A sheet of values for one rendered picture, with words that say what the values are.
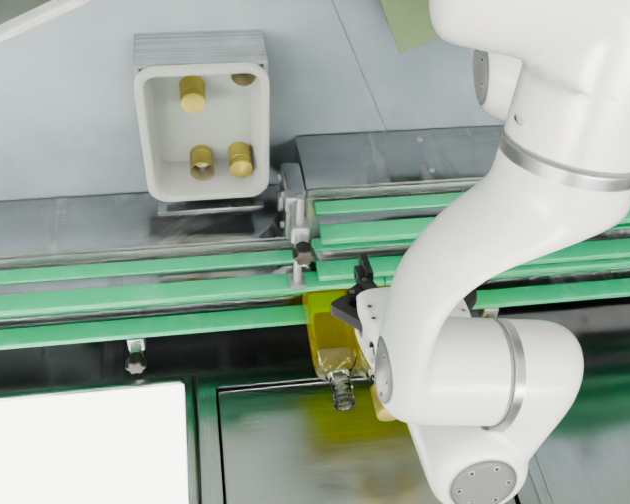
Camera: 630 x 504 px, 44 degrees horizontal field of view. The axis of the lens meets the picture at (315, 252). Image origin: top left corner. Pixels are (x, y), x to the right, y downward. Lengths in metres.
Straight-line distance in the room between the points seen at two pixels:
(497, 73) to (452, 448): 0.34
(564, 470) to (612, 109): 0.88
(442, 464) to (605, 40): 0.31
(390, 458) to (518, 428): 0.62
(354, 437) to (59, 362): 0.49
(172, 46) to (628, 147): 0.72
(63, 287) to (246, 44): 0.43
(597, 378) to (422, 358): 0.91
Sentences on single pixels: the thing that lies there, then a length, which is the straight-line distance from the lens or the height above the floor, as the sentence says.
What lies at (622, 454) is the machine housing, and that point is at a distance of 1.31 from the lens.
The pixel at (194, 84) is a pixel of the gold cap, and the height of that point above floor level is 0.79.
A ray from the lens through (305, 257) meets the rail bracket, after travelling 1.01.
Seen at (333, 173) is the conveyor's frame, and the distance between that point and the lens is 1.13.
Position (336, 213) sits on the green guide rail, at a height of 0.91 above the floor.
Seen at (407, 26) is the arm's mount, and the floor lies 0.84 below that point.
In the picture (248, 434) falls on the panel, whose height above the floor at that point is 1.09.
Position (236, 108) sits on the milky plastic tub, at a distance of 1.14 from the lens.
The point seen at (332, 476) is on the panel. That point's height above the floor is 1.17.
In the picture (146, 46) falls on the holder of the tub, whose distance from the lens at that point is 1.07.
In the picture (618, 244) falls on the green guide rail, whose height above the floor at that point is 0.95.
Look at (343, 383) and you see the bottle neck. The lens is 1.06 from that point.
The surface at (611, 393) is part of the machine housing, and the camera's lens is 1.37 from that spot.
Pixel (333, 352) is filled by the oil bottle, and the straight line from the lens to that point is 1.07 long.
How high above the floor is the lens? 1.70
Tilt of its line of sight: 43 degrees down
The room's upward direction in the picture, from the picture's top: 168 degrees clockwise
